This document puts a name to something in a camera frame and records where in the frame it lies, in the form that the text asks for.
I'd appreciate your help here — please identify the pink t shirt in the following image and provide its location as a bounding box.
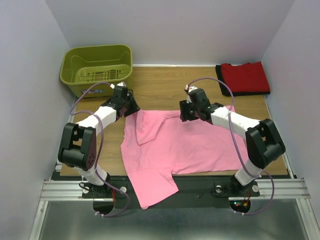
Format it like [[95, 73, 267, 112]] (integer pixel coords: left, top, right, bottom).
[[120, 110, 242, 210]]

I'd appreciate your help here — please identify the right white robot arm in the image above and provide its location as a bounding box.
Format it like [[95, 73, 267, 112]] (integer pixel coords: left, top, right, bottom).
[[179, 85, 286, 193]]

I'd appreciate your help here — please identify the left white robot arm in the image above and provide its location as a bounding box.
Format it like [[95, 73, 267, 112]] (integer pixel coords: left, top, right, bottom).
[[57, 81, 140, 194]]

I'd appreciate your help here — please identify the folded black t shirt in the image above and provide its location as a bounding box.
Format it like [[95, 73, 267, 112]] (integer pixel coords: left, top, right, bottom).
[[215, 64, 271, 97]]

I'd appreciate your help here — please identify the green plastic basket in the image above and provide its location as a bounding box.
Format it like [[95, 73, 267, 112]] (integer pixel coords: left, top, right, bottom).
[[60, 44, 133, 97]]

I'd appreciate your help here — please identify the folded red t shirt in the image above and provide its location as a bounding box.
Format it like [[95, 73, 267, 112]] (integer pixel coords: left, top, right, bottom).
[[220, 61, 271, 93]]

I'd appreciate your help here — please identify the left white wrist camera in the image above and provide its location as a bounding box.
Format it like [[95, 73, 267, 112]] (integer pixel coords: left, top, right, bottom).
[[109, 81, 127, 89]]

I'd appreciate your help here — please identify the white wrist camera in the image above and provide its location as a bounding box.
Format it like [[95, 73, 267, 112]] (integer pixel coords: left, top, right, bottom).
[[109, 81, 127, 89], [184, 85, 198, 104]]

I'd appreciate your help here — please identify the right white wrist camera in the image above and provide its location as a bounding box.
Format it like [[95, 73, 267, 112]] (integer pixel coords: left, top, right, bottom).
[[184, 85, 198, 104]]

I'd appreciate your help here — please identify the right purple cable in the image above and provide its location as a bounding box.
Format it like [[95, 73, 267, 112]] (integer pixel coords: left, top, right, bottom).
[[185, 77, 275, 216]]

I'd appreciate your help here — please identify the purple cable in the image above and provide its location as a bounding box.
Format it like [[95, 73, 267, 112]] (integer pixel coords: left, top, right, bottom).
[[69, 81, 132, 218], [185, 77, 275, 216]]

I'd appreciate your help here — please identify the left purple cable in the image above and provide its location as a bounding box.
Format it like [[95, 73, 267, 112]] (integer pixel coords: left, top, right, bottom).
[[69, 81, 132, 218]]

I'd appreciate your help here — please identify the aluminium frame rail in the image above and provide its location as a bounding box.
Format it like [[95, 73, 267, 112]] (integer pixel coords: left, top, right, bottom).
[[30, 172, 320, 240]]

